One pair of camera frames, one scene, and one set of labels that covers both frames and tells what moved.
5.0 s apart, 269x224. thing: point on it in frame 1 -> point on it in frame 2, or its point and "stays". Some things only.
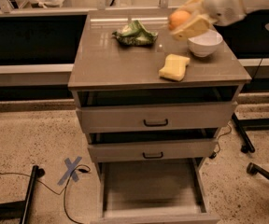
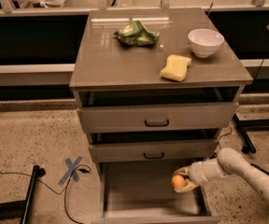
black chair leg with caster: [247, 144] stays
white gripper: [224, 4] -> [197, 173]
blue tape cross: [71, 166] stays
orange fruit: [177, 19] -> [177, 181]
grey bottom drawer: [153, 191] stays
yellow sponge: [175, 67] stays
